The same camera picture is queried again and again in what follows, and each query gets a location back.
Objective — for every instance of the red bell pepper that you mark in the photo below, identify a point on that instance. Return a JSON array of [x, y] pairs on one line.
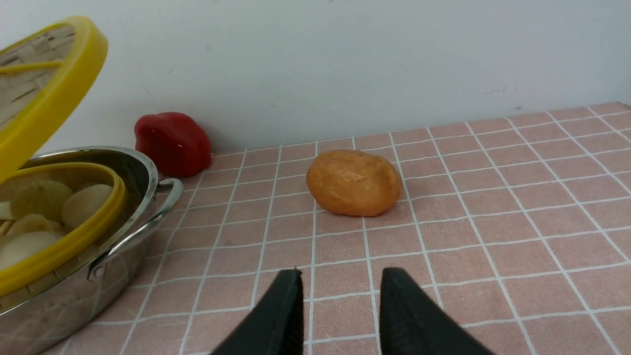
[[175, 142]]

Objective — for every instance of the yellow bamboo steamer lid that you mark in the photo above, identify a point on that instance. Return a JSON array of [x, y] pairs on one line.
[[44, 77]]

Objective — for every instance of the orange potato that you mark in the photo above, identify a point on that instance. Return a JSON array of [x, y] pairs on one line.
[[353, 183]]

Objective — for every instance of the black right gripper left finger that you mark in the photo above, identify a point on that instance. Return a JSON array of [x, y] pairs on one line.
[[275, 326]]

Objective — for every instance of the white dumpling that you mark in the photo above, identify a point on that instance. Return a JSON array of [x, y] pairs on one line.
[[35, 223]]

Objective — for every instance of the yellow bamboo steamer basket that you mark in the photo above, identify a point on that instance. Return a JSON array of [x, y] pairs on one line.
[[32, 275]]

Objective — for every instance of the green round bun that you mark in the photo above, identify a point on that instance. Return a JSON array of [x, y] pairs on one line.
[[43, 197]]

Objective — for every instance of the stainless steel pot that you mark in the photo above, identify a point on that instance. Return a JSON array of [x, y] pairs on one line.
[[57, 306]]

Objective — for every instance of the white round bun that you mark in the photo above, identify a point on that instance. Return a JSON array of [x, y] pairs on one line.
[[26, 245], [81, 206]]

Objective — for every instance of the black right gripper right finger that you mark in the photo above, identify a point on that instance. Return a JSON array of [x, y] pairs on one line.
[[411, 323]]

